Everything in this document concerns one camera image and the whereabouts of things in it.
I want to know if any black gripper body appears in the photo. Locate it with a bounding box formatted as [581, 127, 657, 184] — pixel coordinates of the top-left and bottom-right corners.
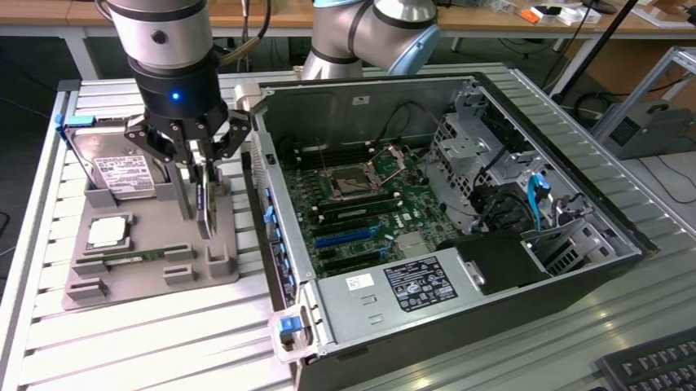
[128, 59, 231, 140]

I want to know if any graphics card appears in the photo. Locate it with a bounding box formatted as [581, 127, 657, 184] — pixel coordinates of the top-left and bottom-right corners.
[187, 140, 219, 241]

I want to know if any silver hard disk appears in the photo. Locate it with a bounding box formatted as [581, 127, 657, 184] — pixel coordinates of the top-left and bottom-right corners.
[69, 130, 170, 200]

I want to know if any blue disk caddy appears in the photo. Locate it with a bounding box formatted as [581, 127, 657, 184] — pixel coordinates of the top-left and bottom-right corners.
[56, 115, 132, 143]

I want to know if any thin metal locking lever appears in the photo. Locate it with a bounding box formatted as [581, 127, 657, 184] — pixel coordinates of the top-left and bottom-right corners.
[314, 136, 330, 177]

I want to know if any black RAM slot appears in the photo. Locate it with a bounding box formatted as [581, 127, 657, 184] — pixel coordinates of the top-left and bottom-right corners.
[312, 190, 401, 215]
[292, 144, 371, 163]
[296, 152, 377, 171]

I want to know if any silver CPU chip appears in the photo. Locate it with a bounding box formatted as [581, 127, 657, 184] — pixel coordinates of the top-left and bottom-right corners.
[87, 217, 132, 248]

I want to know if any CPU socket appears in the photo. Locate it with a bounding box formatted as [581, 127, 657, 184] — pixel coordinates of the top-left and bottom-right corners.
[319, 165, 377, 204]

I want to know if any grey parts rack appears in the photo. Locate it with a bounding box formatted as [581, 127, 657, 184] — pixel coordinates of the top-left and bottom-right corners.
[60, 160, 240, 313]

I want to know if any green RAM stick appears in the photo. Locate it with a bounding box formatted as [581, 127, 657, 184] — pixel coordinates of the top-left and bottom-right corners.
[103, 248, 167, 266]

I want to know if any silver socket cover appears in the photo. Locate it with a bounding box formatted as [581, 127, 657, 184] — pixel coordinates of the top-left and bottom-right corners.
[365, 144, 411, 184]

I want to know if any black RAM stick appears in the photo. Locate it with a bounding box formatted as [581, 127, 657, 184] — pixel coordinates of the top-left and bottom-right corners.
[318, 197, 405, 225]

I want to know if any blue expansion slot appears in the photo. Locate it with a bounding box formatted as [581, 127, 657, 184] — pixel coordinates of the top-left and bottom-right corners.
[312, 227, 377, 248]

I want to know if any green motherboard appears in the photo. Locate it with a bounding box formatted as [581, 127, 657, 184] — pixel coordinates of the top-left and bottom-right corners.
[279, 144, 463, 276]

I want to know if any silver chipset heatsink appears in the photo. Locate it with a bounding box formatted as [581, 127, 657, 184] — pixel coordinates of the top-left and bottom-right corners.
[394, 234, 435, 257]

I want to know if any silver disk bay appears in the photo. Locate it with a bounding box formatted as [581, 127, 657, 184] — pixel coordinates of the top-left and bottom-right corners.
[426, 112, 545, 204]

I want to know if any blue case latch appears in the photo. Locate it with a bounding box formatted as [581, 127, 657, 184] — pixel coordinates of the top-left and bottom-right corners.
[276, 317, 303, 341]

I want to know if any silver power supply unit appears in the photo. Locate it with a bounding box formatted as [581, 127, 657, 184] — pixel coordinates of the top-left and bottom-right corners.
[300, 246, 489, 355]

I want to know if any black fan shroud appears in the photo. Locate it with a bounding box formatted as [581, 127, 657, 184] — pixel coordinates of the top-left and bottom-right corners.
[437, 230, 553, 297]

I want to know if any black white small device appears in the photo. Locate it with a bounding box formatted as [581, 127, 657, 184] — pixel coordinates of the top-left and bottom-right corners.
[529, 4, 564, 20]

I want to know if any white small box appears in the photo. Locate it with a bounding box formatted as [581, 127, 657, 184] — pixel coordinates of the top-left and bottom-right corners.
[558, 6, 602, 26]

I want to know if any black tripod pole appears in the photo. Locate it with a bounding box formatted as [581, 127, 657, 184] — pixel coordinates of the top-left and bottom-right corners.
[548, 0, 641, 108]

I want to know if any black open PC case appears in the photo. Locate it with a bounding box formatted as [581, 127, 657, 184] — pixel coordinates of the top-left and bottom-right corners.
[232, 71, 662, 391]

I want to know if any brown cabinet panel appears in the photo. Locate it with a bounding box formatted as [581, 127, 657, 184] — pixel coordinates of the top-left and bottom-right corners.
[564, 38, 678, 97]

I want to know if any grey computer tower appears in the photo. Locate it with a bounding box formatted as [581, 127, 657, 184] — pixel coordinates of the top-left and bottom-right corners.
[600, 99, 696, 160]

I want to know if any white paper sheet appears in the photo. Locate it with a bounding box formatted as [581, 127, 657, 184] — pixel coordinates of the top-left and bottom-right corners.
[629, 7, 696, 29]

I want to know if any black keyboard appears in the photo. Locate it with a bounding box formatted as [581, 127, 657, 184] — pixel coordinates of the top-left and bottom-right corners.
[592, 337, 696, 391]

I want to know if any robot tool cable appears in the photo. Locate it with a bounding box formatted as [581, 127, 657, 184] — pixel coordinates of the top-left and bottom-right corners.
[216, 0, 274, 66]

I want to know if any wooden desk white frame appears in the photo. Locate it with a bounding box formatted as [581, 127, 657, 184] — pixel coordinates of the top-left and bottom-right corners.
[0, 0, 69, 38]
[59, 0, 605, 82]
[594, 0, 696, 42]

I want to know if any black looped wire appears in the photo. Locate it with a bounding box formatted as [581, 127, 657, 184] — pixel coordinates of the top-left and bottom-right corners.
[378, 100, 437, 143]

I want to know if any black power wire bundle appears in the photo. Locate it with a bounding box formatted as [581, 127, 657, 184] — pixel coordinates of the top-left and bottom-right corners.
[467, 181, 532, 235]

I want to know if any blue disk wire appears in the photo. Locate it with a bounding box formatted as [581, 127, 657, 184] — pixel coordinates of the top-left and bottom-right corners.
[524, 173, 550, 233]

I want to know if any aluminium profile frame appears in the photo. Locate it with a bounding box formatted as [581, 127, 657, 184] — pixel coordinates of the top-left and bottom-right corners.
[589, 45, 696, 139]

